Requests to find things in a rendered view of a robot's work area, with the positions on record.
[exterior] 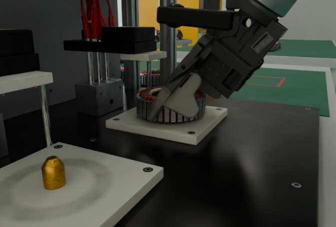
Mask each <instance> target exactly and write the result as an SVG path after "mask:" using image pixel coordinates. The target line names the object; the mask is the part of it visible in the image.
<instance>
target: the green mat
mask: <svg viewBox="0 0 336 227"><path fill-rule="evenodd" d="M155 69H156V70H158V69H160V61H156V60H152V61H151V70H155ZM143 70H147V61H140V71H143ZM283 78H285V79H284V81H283V83H282V84H281V86H280V87H277V86H278V84H279V83H280V81H281V80H282V79H283ZM252 84H254V85H252ZM263 85H265V86H263ZM274 86H276V87H274ZM229 98H235V99H243V100H252V101H261V102H270V103H279V104H288V105H296V106H305V107H314V108H319V116H322V117H330V113H329V103H328V92H327V82H326V72H325V71H311V70H295V69H280V68H264V67H260V68H259V69H257V70H255V72H254V73H253V76H251V77H250V78H249V79H248V80H247V81H246V84H244V86H243V87H242V88H241V89H240V90H239V91H237V92H236V91H234V92H233V93H232V94H231V95H230V97H229Z"/></svg>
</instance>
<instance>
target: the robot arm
mask: <svg viewBox="0 0 336 227"><path fill-rule="evenodd" d="M231 1H232V2H233V3H234V4H235V5H236V6H237V7H239V8H240V9H239V11H230V10H217V9H204V8H191V7H184V6H183V5H182V4H180V3H177V2H173V3H170V4H168V5H167V6H159V7H158V8H157V14H156V21H157V22H158V23H159V24H166V25H167V26H169V27H171V28H179V27H181V26H185V27H195V28H204V29H207V30H206V34H204V35H203V36H202V37H201V38H200V39H199V40H198V41H197V42H196V44H195V45H194V46H193V48H192V49H191V50H190V52H189V53H188V54H187V55H186V56H185V57H184V59H183V60H182V61H181V62H180V63H179V64H178V66H177V67H176V68H175V70H174V71H173V72H172V74H171V75H170V77H169V78H168V79H167V81H166V82H165V83H164V86H163V87H162V88H161V90H160V91H159V93H158V94H157V96H156V98H155V99H154V101H153V103H152V104H151V108H150V112H149V116H148V119H149V120H150V121H151V122H152V121H153V119H154V118H155V117H156V116H157V115H158V114H159V113H160V112H161V110H162V109H163V108H164V107H166V108H168V109H170V110H172V111H174V112H176V113H178V114H180V115H182V116H184V117H186V118H193V117H195V116H196V115H197V114H198V112H199V106H198V104H197V101H196V99H195V92H196V91H197V90H199V91H201V92H203V93H205V94H207V95H209V96H211V97H213V98H215V99H219V98H220V97H221V95H223V96H224V97H225V98H227V99H228V98H229V97H230V96H231V94H232V93H233V92H234V91H236V92H237V91H239V90H240V89H241V88H242V87H243V86H244V84H245V83H246V81H247V80H249V79H250V77H251V76H252V75H253V74H254V72H255V71H256V70H258V69H259V68H260V67H261V66H262V65H263V63H264V57H265V56H266V54H267V53H268V52H269V51H270V50H271V48H272V47H273V46H274V45H275V44H276V42H277V41H278V40H279V39H280V38H281V37H282V36H283V35H284V34H285V33H286V31H287V30H288V29H287V28H286V27H285V26H283V25H282V24H280V23H279V22H278V21H279V19H278V17H280V18H283V17H284V16H285V15H286V14H287V13H288V11H289V10H290V9H291V8H292V6H293V5H294V4H295V3H296V1H297V0H231ZM248 19H250V20H251V25H250V26H249V27H248V26H247V24H246V22H247V20H248Z"/></svg>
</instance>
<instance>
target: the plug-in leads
mask: <svg viewBox="0 0 336 227"><path fill-rule="evenodd" d="M106 1H107V3H108V7H109V9H108V11H109V17H108V27H114V26H115V24H114V17H113V14H112V9H111V5H110V2H109V0H106ZM80 4H81V15H82V16H81V20H82V26H83V29H82V30H81V35H82V39H83V40H84V41H86V39H90V40H91V41H92V42H97V41H98V40H102V27H106V25H105V20H104V18H103V15H102V11H101V7H100V2H99V0H86V7H87V9H86V13H85V10H84V6H83V0H80ZM102 41H103V40H102Z"/></svg>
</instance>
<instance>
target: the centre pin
mask: <svg viewBox="0 0 336 227"><path fill-rule="evenodd" d="M41 171H42V179H43V187H44V188H45V189H47V190H56V189H59V188H61V187H63V186H64V185H65V184H66V176H65V166H64V163H63V162H62V161H61V160H60V159H59V158H58V157H57V156H55V155H52V156H49V157H47V158H46V160H45V162H44V163H43V165H42V166H41Z"/></svg>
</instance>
